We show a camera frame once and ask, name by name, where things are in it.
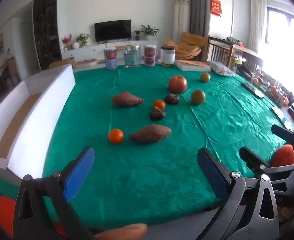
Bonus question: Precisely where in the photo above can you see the orange beanbag chair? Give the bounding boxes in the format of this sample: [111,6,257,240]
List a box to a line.
[164,32,208,61]

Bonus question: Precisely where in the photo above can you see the person's left hand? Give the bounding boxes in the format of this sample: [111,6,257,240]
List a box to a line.
[93,223,147,240]

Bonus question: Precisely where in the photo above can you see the white paper card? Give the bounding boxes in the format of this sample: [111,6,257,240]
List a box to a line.
[241,82,265,98]
[271,106,294,130]

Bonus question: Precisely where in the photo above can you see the window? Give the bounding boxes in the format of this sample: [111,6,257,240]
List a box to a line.
[266,5,294,55]

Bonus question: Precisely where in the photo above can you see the dark brown mushroom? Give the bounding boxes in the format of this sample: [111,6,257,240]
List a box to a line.
[164,94,180,105]
[149,106,167,121]

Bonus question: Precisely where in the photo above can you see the pile of small toys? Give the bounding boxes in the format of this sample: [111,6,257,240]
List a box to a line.
[237,64,294,110]

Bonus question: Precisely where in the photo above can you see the black flat television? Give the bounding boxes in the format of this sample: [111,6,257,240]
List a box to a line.
[94,19,132,42]

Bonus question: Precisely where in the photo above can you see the leafy green potted plant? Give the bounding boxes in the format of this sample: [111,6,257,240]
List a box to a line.
[76,33,90,47]

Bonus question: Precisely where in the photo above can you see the clear jar with gold lid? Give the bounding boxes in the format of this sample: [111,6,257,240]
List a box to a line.
[123,45,141,69]

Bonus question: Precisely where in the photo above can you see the white television cabinet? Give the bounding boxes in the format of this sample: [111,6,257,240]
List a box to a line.
[61,39,160,60]

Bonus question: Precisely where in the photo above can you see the wooden dining chairs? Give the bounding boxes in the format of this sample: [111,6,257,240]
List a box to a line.
[0,56,20,103]

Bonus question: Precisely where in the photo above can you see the flat white box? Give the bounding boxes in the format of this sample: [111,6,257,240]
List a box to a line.
[175,60,212,72]

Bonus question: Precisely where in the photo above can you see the white standing air conditioner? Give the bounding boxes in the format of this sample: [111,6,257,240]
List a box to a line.
[173,0,191,61]

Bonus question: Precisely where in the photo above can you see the white curtain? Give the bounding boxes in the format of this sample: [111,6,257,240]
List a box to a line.
[249,0,269,55]

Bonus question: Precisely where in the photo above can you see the green satin tablecloth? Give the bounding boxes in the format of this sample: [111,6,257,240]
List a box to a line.
[0,64,294,230]

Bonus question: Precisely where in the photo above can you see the crumpled plastic bag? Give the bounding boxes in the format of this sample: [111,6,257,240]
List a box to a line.
[209,61,236,77]

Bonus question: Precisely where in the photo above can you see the beige flat cushion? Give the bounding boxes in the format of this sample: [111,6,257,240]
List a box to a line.
[73,58,98,68]

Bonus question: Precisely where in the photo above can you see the orange tangerine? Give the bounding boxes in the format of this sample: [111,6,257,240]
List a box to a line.
[153,99,166,110]
[108,128,124,144]

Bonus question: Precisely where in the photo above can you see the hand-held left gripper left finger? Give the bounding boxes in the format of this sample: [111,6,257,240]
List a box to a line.
[13,146,96,240]

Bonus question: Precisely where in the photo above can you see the white foam box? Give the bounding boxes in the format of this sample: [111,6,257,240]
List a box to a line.
[0,64,76,180]

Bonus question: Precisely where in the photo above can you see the brown sweet potato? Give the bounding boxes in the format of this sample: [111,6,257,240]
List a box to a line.
[111,91,145,108]
[128,124,172,144]

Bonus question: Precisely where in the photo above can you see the blue and red tin can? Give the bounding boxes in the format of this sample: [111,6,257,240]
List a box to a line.
[104,47,117,70]

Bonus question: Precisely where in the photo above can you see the grey curtain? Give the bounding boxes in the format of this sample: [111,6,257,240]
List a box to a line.
[184,0,211,38]

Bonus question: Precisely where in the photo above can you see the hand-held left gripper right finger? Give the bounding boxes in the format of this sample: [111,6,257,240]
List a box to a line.
[197,147,280,240]

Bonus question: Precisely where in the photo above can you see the red apple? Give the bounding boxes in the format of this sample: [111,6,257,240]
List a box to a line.
[168,75,188,94]

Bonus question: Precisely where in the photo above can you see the orange-red stool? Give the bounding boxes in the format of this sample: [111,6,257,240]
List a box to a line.
[270,144,294,168]
[0,196,70,239]

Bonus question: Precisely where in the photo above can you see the dark glass display cabinet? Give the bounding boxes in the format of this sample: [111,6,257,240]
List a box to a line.
[33,0,62,71]

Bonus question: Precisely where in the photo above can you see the red and white tin can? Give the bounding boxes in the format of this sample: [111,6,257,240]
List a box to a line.
[144,45,156,67]

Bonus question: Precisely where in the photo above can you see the large green potted plant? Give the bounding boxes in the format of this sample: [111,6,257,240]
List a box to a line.
[140,25,160,40]

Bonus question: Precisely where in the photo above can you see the red flower bouquet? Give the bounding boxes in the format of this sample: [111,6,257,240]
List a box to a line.
[61,34,72,51]

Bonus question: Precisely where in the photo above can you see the red wall hanging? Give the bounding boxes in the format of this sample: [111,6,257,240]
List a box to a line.
[210,0,223,17]

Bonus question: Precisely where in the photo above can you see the wooden chair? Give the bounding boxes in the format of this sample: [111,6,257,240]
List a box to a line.
[207,36,264,72]

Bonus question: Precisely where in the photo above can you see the white jar with black lid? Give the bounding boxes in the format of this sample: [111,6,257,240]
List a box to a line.
[160,45,175,67]

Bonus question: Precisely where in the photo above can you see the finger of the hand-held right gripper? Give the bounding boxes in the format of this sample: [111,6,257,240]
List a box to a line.
[271,124,294,155]
[239,146,294,188]

